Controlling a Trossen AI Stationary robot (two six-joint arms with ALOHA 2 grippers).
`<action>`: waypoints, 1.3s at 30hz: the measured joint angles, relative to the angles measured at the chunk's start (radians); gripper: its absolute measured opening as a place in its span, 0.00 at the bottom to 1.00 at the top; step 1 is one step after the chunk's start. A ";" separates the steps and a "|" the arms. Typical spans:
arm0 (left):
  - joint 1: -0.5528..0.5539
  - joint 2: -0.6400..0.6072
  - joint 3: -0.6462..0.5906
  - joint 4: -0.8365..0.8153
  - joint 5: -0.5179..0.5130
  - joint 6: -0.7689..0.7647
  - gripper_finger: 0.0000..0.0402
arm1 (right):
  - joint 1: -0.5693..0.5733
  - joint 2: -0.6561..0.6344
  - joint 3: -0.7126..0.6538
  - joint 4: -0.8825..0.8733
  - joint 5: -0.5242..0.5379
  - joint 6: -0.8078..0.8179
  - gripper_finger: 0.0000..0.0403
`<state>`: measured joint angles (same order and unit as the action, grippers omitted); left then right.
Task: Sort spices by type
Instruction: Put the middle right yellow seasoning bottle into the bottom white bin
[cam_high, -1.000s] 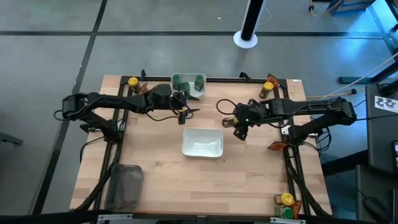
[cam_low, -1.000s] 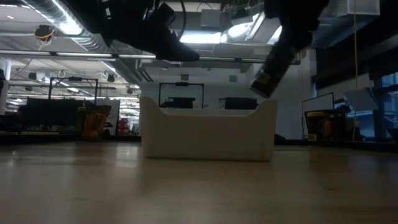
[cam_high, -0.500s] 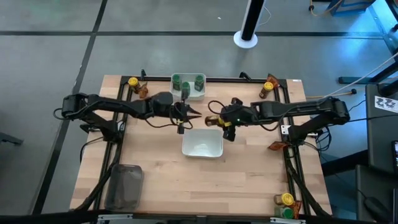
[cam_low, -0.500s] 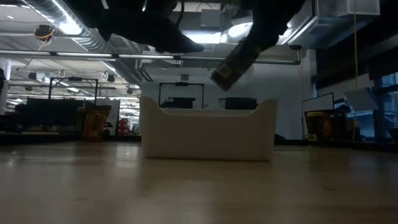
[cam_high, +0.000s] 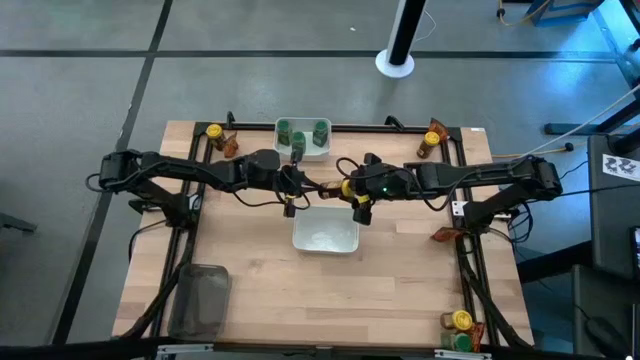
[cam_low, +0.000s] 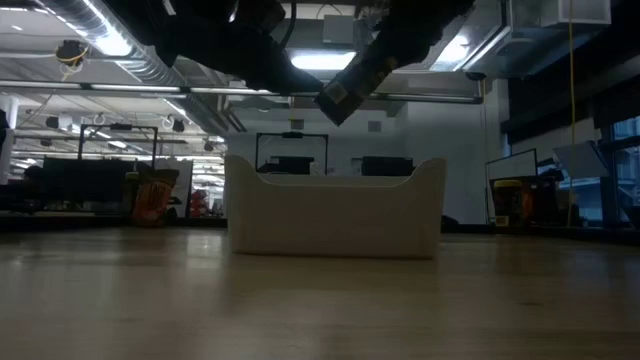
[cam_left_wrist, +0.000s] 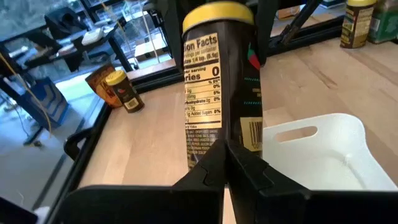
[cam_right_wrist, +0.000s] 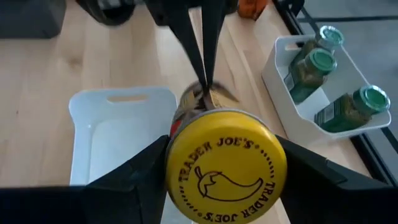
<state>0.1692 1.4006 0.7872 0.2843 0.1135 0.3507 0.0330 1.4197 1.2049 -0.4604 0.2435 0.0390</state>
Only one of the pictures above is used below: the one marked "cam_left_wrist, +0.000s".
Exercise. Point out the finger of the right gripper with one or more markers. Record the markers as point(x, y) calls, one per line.
point(175, 37)
point(266, 31)

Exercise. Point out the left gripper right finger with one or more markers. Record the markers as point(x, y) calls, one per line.
point(295, 208)

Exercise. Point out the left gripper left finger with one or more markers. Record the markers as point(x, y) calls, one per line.
point(174, 205)

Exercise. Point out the yellow-lid dark spice jar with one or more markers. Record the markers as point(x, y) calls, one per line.
point(357, 25)
point(230, 93)

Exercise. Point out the orange brown wrapper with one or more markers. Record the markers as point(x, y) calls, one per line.
point(127, 93)

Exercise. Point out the green-lid glass spice jar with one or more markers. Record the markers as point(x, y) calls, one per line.
point(385, 21)

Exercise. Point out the cardboard box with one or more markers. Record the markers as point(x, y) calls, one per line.
point(152, 51)

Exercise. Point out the white plastic bin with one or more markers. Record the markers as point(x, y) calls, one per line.
point(326, 161)

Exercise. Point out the white rounded device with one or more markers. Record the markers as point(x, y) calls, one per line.
point(92, 36)

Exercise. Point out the orange-brown snack packet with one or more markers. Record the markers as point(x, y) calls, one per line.
point(98, 81)

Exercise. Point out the black office chair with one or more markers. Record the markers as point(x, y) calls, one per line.
point(66, 21)

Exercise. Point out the black desk frame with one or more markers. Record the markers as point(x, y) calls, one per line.
point(62, 53)

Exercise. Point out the blue metal frame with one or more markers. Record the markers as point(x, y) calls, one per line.
point(46, 102)

